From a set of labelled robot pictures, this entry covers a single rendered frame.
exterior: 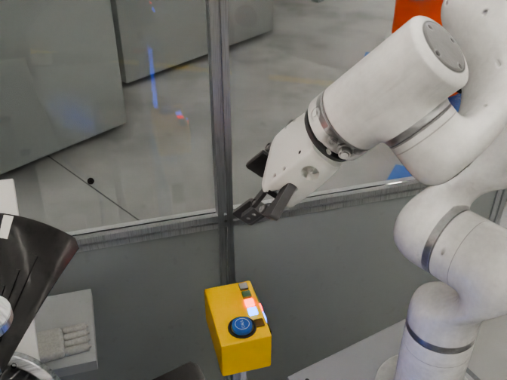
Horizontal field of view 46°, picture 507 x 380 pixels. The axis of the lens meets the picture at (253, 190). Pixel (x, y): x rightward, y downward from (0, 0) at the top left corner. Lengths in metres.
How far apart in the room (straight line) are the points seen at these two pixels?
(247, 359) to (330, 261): 0.67
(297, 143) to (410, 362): 0.56
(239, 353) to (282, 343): 0.82
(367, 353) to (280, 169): 0.68
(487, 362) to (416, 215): 1.75
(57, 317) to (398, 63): 1.16
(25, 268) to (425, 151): 0.54
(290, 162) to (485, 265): 0.37
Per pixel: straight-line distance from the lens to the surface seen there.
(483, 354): 2.71
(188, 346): 1.89
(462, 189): 0.98
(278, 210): 0.70
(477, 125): 0.65
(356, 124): 0.64
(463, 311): 0.99
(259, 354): 1.20
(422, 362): 1.11
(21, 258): 0.87
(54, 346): 1.47
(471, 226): 0.96
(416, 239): 0.98
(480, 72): 0.71
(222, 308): 1.22
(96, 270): 1.63
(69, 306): 1.59
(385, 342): 1.33
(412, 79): 0.60
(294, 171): 0.69
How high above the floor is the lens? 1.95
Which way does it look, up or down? 35 degrees down
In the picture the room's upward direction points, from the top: straight up
